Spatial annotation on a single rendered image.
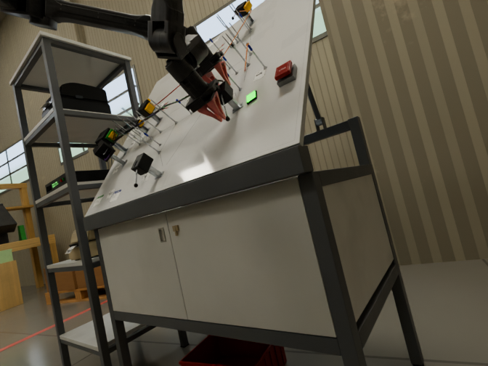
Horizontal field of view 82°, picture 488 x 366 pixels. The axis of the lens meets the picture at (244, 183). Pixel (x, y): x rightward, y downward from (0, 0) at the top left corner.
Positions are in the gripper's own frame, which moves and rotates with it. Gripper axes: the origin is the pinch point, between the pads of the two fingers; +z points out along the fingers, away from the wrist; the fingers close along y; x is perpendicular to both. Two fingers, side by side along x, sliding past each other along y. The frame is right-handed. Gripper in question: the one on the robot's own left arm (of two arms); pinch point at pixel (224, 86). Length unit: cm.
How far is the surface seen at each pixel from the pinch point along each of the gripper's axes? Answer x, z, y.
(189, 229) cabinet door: 22.7, 30.0, 31.9
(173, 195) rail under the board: 20.7, 17.6, 28.9
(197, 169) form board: 17.5, 15.0, 17.4
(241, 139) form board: 16.7, 14.7, -0.6
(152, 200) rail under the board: 17.2, 15.7, 40.7
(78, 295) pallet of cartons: -100, 89, 354
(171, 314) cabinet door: 32, 53, 58
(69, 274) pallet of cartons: -113, 63, 357
